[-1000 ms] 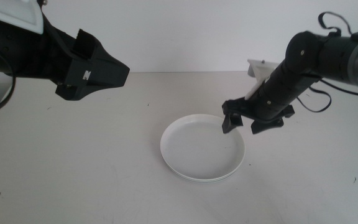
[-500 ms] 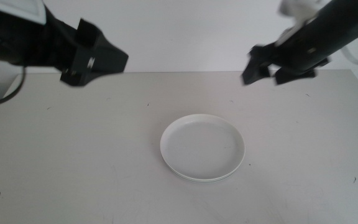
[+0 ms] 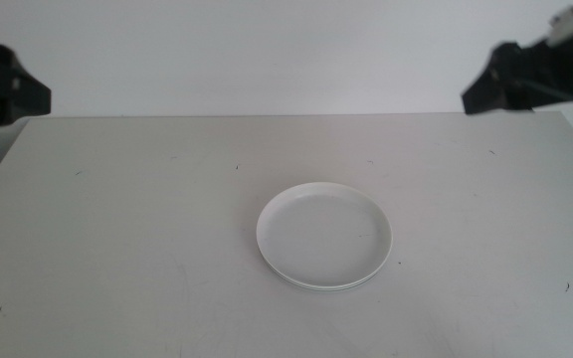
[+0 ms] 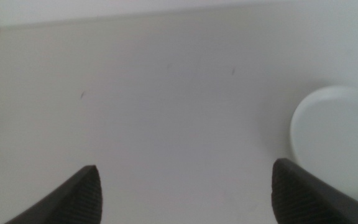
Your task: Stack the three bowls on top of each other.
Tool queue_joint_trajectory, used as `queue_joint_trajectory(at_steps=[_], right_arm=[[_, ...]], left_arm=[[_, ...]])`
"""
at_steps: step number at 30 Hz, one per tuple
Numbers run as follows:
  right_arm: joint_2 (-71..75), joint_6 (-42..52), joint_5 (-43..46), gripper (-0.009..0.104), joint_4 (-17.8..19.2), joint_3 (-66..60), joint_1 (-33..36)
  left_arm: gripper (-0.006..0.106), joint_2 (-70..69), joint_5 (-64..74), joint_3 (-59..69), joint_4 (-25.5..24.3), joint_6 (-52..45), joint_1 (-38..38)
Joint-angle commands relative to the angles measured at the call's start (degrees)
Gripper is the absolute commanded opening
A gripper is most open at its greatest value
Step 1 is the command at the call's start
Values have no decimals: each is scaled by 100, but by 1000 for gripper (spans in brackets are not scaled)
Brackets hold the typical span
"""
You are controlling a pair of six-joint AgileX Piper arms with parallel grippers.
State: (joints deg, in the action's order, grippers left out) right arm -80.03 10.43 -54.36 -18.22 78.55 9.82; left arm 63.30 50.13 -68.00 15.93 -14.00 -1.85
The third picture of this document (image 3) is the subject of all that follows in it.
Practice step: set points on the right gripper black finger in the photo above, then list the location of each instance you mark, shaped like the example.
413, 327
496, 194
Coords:
495, 97
510, 62

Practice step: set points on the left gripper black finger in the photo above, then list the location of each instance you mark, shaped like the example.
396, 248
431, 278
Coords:
0, 59
18, 102

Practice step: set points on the white shallow bowl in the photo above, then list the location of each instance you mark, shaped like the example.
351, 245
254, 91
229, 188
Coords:
324, 233

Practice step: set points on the grey shallow bowl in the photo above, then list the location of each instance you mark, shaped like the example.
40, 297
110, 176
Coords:
326, 290

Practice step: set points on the pale green shallow bowl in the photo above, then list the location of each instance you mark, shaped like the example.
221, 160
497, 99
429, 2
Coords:
316, 288

